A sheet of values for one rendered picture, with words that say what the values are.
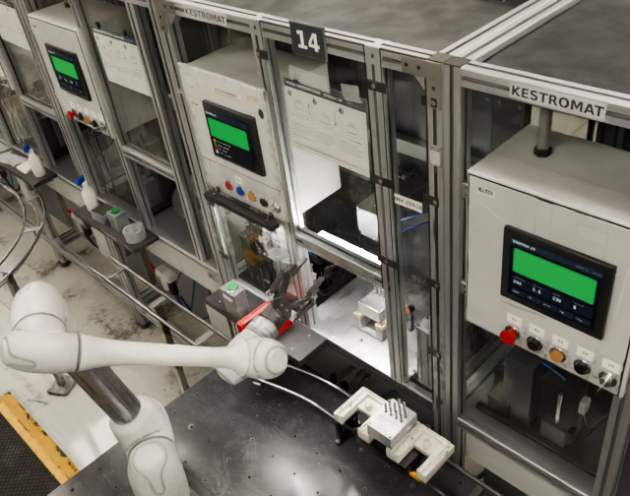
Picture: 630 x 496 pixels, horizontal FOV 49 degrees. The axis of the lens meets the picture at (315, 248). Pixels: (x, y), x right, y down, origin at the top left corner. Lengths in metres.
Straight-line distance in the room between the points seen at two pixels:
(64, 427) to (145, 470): 1.62
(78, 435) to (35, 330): 1.85
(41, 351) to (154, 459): 0.54
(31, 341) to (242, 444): 0.93
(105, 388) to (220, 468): 0.52
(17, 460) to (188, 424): 1.32
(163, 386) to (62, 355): 1.90
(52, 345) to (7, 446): 1.98
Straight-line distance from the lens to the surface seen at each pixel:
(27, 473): 3.64
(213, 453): 2.49
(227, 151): 2.22
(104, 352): 1.89
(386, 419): 2.16
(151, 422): 2.30
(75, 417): 3.78
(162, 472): 2.18
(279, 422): 2.51
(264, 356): 1.82
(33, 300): 1.97
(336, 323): 2.49
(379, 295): 2.40
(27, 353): 1.85
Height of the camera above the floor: 2.61
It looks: 37 degrees down
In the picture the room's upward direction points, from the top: 9 degrees counter-clockwise
